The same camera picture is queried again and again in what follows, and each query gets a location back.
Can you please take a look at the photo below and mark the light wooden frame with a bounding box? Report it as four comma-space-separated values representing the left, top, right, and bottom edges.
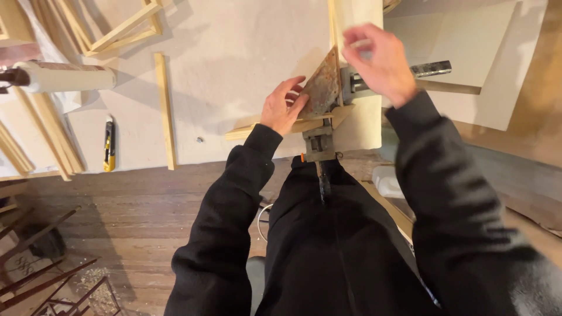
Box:
84, 0, 164, 58

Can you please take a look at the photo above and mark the bundle of wooden strips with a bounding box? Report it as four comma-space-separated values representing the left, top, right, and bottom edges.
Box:
0, 85, 86, 182

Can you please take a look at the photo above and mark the rusty metal corner clamp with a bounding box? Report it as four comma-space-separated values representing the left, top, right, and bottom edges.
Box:
298, 46, 453, 207

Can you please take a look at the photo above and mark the heap of wooden frames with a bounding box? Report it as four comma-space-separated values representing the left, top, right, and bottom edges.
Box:
0, 0, 96, 55

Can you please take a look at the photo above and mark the small white board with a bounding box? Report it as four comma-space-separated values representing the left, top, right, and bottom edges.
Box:
384, 0, 520, 88

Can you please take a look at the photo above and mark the person's black clothed torso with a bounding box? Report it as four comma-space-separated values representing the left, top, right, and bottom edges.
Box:
254, 154, 442, 316

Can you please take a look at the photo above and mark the white plastic jug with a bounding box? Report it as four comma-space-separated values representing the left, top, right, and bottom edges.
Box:
371, 165, 407, 199

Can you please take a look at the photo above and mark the short clamped wooden strip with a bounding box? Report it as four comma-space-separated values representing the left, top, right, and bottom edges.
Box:
225, 104, 355, 142

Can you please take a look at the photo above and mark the long clamped wooden strip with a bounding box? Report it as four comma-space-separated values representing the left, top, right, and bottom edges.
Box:
328, 0, 348, 107

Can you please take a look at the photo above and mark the dark metal rack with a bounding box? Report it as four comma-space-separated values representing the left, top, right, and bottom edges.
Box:
0, 205, 124, 316

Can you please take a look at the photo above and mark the brown cardboard sheet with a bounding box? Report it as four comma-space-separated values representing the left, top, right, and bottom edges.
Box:
452, 0, 562, 240

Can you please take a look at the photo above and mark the loose wooden strip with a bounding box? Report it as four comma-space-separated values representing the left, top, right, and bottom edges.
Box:
154, 52, 178, 171

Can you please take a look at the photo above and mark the person's left hand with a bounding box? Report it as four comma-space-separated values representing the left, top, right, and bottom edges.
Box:
260, 75, 310, 137

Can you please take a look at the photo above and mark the person's right hand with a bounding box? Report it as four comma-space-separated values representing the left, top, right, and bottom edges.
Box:
341, 23, 419, 109

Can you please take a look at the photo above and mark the white glue cartridge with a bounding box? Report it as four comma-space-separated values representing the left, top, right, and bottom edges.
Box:
0, 60, 118, 95

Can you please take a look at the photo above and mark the white canvas sheet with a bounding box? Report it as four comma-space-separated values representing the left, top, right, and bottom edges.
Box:
0, 0, 384, 176

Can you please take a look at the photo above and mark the large white board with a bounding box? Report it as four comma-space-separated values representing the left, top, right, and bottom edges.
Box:
381, 0, 550, 132

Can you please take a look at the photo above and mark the yellow black utility knife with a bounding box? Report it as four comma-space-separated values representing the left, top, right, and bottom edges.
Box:
103, 114, 116, 173

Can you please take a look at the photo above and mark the pile of wood shavings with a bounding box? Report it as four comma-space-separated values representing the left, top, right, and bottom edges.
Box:
72, 265, 115, 308

